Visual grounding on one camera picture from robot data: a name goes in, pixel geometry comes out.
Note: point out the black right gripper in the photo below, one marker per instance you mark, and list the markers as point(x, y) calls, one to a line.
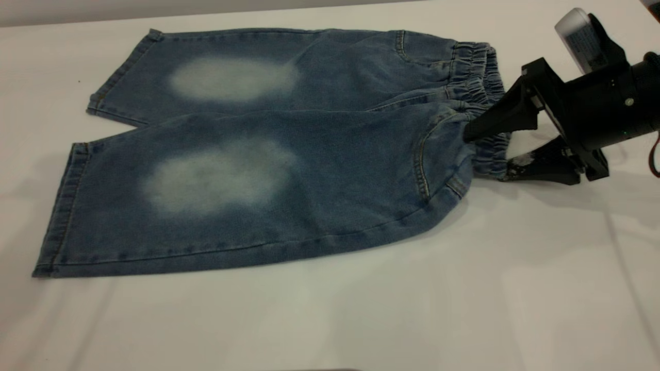
point(588, 113)

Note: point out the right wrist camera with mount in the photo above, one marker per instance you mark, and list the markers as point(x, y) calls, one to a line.
point(580, 36)

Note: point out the blue faded denim pants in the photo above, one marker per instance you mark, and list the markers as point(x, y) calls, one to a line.
point(335, 180)

